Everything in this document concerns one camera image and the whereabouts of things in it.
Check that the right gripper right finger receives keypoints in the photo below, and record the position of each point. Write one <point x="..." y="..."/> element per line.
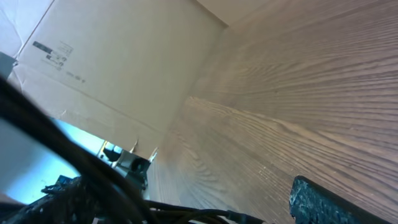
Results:
<point x="310" y="203"/>

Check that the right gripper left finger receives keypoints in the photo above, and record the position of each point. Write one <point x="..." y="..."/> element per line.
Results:
<point x="66" y="201"/>

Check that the cardboard wall panel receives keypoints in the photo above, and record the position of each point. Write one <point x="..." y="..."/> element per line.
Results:
<point x="117" y="69"/>

